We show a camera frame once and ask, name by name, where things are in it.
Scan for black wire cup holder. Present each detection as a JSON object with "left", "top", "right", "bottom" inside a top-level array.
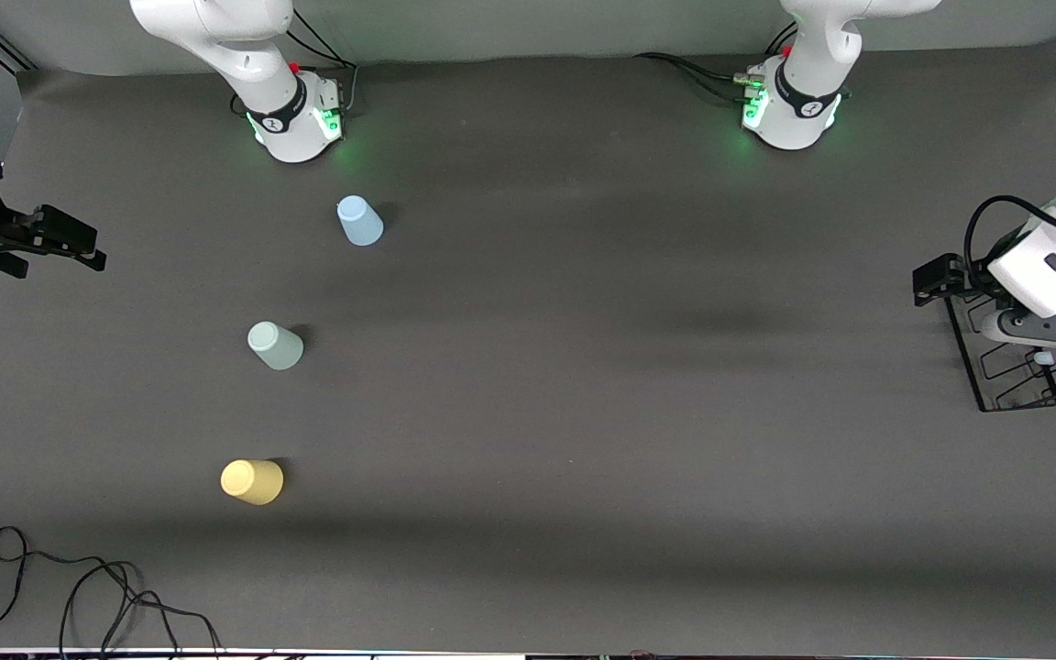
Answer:
[{"left": 944, "top": 295, "right": 1056, "bottom": 414}]

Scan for pale green plastic cup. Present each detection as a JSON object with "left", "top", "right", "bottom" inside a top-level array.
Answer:
[{"left": 247, "top": 321, "right": 305, "bottom": 372}]

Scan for yellow plastic cup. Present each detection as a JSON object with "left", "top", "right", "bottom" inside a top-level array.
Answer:
[{"left": 220, "top": 458, "right": 286, "bottom": 507}]

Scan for light blue plastic cup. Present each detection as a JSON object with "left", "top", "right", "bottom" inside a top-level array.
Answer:
[{"left": 336, "top": 195, "right": 385, "bottom": 248}]

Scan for black right arm base cables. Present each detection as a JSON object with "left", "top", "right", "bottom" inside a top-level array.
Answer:
[{"left": 288, "top": 7, "right": 361, "bottom": 118}]

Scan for black arm base cables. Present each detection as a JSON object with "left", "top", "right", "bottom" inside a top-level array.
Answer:
[
  {"left": 632, "top": 23, "right": 799, "bottom": 104},
  {"left": 288, "top": 7, "right": 361, "bottom": 118}
]

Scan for black left arm base cables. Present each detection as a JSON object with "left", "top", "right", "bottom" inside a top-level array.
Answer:
[{"left": 632, "top": 23, "right": 799, "bottom": 104}]

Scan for thin black loose cable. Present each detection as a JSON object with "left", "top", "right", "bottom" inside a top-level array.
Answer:
[{"left": 0, "top": 525, "right": 223, "bottom": 660}]

